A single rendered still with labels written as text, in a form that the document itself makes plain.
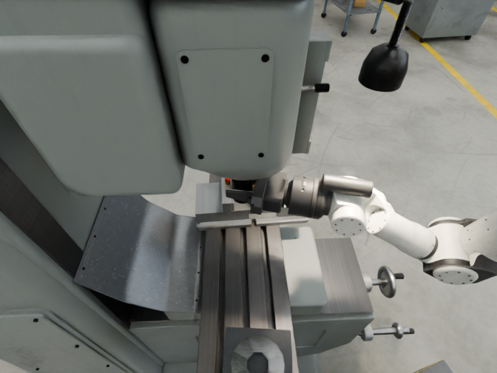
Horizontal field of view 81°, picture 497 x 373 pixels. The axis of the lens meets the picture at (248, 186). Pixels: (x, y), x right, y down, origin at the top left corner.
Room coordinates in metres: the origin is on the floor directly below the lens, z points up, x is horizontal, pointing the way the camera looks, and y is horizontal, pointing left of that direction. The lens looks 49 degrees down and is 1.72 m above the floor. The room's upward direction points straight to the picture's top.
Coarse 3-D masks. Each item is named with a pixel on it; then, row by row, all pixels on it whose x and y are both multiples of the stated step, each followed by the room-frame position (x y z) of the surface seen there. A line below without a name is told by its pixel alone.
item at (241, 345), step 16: (240, 336) 0.14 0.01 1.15; (256, 336) 0.14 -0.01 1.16; (272, 336) 0.14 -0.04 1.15; (288, 336) 0.14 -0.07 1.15; (224, 352) 0.12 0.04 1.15; (240, 352) 0.11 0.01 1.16; (256, 352) 0.11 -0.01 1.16; (272, 352) 0.11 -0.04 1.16; (288, 352) 0.12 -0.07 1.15; (224, 368) 0.09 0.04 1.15; (240, 368) 0.09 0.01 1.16; (256, 368) 0.09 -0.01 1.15; (272, 368) 0.09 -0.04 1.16; (288, 368) 0.09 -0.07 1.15
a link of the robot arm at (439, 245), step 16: (400, 224) 0.34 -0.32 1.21; (416, 224) 0.35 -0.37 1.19; (448, 224) 0.36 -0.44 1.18; (384, 240) 0.33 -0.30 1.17; (400, 240) 0.32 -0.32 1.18; (416, 240) 0.32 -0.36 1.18; (432, 240) 0.32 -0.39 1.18; (448, 240) 0.32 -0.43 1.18; (416, 256) 0.30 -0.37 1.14; (432, 256) 0.30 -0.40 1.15; (448, 256) 0.29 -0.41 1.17; (464, 256) 0.28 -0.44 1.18; (432, 272) 0.27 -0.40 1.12
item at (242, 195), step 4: (228, 192) 0.40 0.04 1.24; (232, 192) 0.40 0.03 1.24; (236, 192) 0.40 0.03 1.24; (240, 192) 0.40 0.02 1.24; (244, 192) 0.40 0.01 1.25; (248, 192) 0.40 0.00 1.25; (252, 192) 0.40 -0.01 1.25; (228, 196) 0.40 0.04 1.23; (232, 196) 0.40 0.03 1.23; (236, 196) 0.40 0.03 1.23; (240, 196) 0.40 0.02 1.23; (244, 196) 0.39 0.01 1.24; (248, 196) 0.39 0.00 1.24; (240, 200) 0.40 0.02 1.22; (244, 200) 0.39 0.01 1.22; (248, 200) 0.39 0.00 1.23
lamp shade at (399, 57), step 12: (372, 48) 0.49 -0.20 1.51; (384, 48) 0.46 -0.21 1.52; (396, 48) 0.46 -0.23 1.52; (372, 60) 0.46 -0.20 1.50; (384, 60) 0.45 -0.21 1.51; (396, 60) 0.44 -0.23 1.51; (360, 72) 0.48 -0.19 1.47; (372, 72) 0.45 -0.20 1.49; (384, 72) 0.44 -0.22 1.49; (396, 72) 0.44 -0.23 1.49; (372, 84) 0.44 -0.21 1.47; (384, 84) 0.44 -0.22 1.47; (396, 84) 0.44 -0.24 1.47
